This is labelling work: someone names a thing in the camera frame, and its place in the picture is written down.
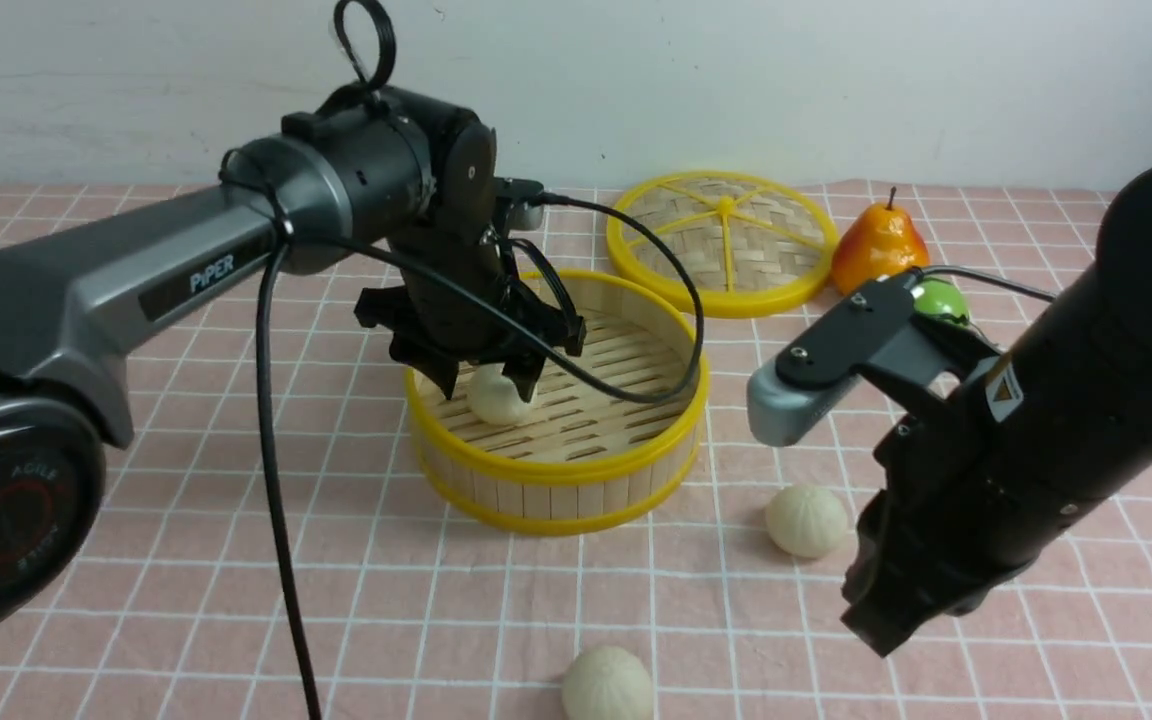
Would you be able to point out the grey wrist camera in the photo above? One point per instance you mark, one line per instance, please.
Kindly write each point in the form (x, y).
(874, 335)
(516, 207)

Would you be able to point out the white steamed bun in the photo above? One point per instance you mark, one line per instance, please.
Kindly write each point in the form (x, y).
(493, 398)
(608, 682)
(808, 522)

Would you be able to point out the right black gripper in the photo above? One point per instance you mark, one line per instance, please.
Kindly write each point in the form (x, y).
(960, 512)

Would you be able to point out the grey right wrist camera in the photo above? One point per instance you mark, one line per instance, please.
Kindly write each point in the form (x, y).
(874, 335)

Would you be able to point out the yellow bamboo steamer tray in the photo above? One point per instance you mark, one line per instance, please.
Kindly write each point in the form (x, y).
(581, 461)

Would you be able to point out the orange yellow toy pear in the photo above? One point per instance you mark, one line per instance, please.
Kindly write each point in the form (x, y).
(883, 240)

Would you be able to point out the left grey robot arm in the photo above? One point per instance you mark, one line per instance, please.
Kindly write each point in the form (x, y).
(368, 165)

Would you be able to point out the green toy melon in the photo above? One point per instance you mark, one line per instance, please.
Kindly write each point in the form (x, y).
(942, 300)

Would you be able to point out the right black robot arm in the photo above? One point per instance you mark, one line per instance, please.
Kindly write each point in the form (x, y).
(1085, 365)

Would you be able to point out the yellow bamboo steamer lid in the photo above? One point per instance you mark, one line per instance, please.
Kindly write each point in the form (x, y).
(751, 246)

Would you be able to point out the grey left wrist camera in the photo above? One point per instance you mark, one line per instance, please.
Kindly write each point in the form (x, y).
(516, 207)

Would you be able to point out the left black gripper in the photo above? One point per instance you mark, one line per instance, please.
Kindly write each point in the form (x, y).
(463, 300)

